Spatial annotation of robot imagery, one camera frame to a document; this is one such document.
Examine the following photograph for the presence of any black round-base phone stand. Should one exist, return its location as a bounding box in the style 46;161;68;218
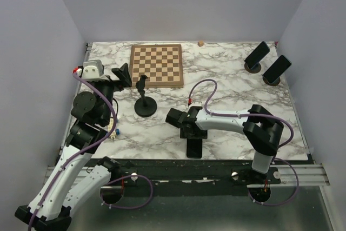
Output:
134;75;157;117

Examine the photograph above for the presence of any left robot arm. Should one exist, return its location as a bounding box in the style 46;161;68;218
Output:
15;60;132;230

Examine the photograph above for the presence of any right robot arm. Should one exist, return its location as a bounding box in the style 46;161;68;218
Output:
165;105;284;183

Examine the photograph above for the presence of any round wooden stand right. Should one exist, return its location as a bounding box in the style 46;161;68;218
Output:
262;76;281;86

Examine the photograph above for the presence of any wooden chessboard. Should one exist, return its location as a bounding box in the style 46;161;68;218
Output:
129;44;184;88

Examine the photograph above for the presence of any beige blue toy block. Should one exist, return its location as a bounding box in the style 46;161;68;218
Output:
107;117;120;140

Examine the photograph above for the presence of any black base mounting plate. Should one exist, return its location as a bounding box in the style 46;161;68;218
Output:
102;159;312;200

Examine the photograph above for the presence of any small wooden cube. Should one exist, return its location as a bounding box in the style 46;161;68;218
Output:
197;41;204;47

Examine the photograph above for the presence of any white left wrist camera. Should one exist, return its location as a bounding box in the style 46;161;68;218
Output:
73;60;107;81

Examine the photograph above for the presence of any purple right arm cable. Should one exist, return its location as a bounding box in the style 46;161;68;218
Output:
188;79;300;206

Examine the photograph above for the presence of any aluminium rail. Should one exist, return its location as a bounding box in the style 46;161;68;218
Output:
44;164;330;187

